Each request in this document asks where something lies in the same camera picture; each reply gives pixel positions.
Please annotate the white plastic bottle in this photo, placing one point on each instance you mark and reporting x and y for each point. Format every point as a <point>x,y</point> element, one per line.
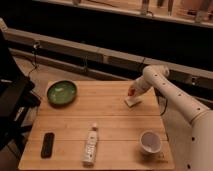
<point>90,146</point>

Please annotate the black chair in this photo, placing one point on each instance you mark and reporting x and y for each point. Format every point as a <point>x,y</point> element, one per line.
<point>15,99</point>

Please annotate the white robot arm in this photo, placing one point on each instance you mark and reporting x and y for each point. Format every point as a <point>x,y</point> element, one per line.
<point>198,115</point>

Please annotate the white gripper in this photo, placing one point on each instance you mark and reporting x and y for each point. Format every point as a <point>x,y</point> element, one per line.
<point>140,85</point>

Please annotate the white cup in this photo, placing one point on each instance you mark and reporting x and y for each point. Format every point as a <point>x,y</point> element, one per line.
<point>150,143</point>

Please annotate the white sponge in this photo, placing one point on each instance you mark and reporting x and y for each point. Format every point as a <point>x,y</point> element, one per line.
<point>131,101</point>

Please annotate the red pepper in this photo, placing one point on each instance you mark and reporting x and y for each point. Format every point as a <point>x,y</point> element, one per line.
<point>131,92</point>

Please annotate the green bowl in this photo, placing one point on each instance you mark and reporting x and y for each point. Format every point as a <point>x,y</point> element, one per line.
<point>62,93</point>

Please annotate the black remote control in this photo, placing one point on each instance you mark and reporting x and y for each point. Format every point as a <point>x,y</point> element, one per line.
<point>47,145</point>

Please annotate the wooden table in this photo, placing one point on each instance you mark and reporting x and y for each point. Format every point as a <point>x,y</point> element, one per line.
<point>119,129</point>

